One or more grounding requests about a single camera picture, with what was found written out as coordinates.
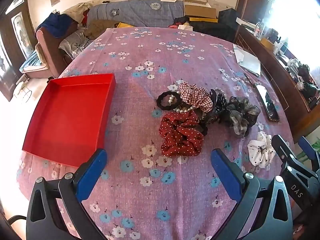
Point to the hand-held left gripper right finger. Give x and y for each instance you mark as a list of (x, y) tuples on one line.
[(225, 172)]

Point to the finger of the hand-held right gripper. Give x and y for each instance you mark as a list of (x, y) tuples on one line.
[(307, 148), (283, 152)]

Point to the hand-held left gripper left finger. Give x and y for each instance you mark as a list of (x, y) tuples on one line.
[(90, 175)]

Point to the white polka dot scrunchie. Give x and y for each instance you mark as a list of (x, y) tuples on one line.
[(261, 150)]

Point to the red polka dot scrunchie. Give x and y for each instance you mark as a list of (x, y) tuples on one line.
[(181, 135)]

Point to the grey sheer scrunchie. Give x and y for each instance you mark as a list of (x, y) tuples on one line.
[(240, 115)]

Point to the red cardboard box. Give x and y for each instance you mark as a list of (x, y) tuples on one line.
[(67, 120)]

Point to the black hair claw clip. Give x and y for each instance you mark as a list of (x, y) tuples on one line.
[(218, 106)]

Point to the red plaid scrunchie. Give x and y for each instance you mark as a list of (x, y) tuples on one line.
[(197, 97)]

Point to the black smartphone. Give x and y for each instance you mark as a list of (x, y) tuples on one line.
[(267, 102)]

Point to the wooden desk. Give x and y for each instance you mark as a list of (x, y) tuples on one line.
[(277, 70)]

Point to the white papers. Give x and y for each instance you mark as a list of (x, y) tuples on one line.
[(247, 60)]

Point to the blue seat cushion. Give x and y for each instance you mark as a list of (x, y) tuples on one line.
[(32, 63)]

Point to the brown sofa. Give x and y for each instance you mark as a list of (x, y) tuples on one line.
[(50, 52)]

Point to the grey pillow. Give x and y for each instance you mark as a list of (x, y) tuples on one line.
[(73, 42)]

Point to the black clothes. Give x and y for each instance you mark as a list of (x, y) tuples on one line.
[(212, 31)]

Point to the black bag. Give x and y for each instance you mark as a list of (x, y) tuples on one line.
[(228, 17)]

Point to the olive brown jacket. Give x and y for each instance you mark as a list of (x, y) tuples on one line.
[(100, 28)]

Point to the yellow packet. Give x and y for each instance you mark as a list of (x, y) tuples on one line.
[(125, 25)]

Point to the yellow box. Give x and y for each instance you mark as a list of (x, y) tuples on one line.
[(203, 19)]

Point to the blue clothes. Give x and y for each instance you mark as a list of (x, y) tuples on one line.
[(57, 21)]

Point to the wooden glass door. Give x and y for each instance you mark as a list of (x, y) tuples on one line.
[(17, 30)]

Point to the brown cardboard box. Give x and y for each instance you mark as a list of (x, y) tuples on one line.
[(200, 10)]

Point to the blue checkered quilt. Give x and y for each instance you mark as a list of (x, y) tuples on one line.
[(140, 11)]

